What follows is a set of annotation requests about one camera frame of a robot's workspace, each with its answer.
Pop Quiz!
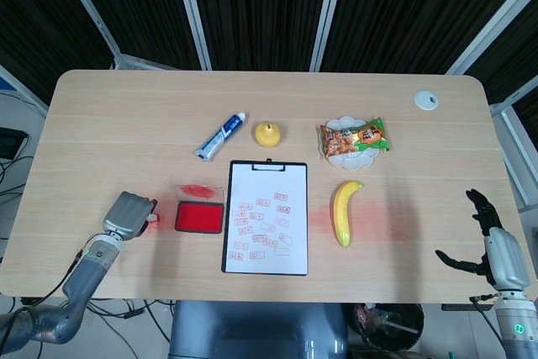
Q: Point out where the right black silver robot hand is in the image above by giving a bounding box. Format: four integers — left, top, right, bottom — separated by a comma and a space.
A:
435, 188, 532, 291

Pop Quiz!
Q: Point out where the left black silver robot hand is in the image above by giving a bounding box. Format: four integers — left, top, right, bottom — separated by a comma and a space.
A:
103, 190, 158, 240

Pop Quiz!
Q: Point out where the red ink pad case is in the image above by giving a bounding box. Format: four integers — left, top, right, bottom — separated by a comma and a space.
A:
174, 182, 224, 235

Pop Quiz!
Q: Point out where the black clipboard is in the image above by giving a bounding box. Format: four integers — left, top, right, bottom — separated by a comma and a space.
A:
221, 158, 310, 277

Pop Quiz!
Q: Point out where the blue white toothpaste tube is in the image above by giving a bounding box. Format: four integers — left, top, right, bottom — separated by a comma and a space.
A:
193, 111, 250, 162

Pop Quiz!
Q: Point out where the black trash bin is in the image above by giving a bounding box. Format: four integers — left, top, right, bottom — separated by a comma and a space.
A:
356, 303, 425, 352

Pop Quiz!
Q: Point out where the black electronic box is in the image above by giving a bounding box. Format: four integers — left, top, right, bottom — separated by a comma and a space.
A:
0, 127, 29, 159

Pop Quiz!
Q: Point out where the yellow pear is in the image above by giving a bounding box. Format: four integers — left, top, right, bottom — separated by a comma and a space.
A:
251, 121, 283, 149

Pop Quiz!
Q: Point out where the yellow banana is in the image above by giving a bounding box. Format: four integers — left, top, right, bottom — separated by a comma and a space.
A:
333, 180, 365, 249

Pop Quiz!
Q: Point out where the white stamped paper sheet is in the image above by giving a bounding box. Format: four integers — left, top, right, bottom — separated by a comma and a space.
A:
224, 161, 308, 275

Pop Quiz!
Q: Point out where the blue-grey robot torso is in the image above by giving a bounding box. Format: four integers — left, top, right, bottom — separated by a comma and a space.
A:
169, 300, 349, 359

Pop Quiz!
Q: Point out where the white flower-shaped plate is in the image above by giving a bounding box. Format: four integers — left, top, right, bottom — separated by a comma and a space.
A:
321, 114, 379, 171

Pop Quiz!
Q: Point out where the green orange snack bag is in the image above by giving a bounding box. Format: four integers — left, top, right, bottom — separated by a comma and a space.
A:
319, 117, 393, 159

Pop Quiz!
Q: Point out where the white round cable grommet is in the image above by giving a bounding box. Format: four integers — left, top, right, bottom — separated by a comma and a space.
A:
414, 89, 440, 111

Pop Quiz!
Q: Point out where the white partition post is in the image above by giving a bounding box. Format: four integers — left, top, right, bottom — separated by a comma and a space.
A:
52, 0, 122, 69
309, 0, 351, 72
171, 0, 212, 71
445, 0, 538, 76

